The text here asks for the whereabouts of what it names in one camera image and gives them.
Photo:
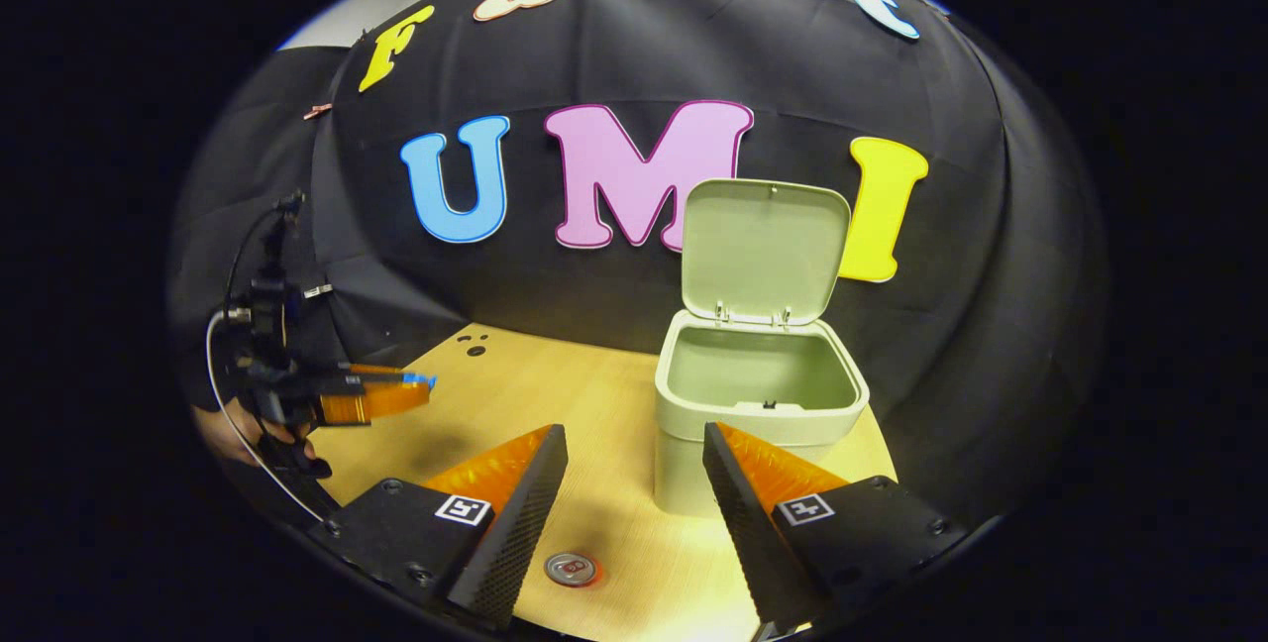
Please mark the silver red pop can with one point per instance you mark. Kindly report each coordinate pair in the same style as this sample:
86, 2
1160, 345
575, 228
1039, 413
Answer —
572, 569

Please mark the blue paper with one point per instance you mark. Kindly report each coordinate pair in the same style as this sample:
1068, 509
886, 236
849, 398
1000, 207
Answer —
421, 380

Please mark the black backdrop cloth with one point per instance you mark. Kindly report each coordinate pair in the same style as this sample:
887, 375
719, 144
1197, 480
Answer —
555, 295

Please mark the light green desktop garbage bin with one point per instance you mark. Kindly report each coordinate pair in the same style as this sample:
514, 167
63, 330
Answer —
763, 246

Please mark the silver backdrop clip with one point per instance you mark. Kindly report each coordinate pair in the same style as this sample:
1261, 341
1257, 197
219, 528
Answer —
318, 291

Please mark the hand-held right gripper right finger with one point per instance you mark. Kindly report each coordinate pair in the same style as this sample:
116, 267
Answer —
753, 543

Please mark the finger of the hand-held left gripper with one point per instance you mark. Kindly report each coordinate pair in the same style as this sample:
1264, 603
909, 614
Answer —
381, 376
376, 406

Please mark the wooden desktop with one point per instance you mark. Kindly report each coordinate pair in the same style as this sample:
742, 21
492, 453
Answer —
594, 404

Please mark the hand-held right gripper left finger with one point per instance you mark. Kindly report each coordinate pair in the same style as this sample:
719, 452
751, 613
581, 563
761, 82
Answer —
515, 543

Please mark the copper backdrop clip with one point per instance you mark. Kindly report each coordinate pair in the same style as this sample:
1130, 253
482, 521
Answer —
318, 112

